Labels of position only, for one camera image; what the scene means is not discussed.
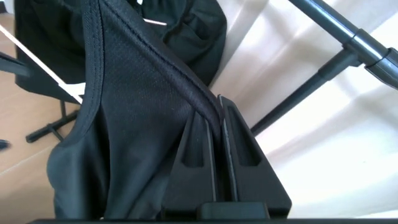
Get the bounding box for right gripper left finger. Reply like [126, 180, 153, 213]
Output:
[161, 113, 218, 218]

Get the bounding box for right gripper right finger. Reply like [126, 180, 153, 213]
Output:
[218, 95, 292, 218]

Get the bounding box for black garment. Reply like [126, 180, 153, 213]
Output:
[46, 0, 224, 220]

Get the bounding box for black drawstring shorts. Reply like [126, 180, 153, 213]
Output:
[14, 0, 228, 105]

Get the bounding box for pink clothes hanger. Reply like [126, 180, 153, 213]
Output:
[0, 24, 85, 104]

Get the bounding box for black clothes rack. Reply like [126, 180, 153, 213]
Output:
[25, 0, 398, 144]

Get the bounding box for beige curtain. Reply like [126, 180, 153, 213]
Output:
[211, 0, 398, 218]

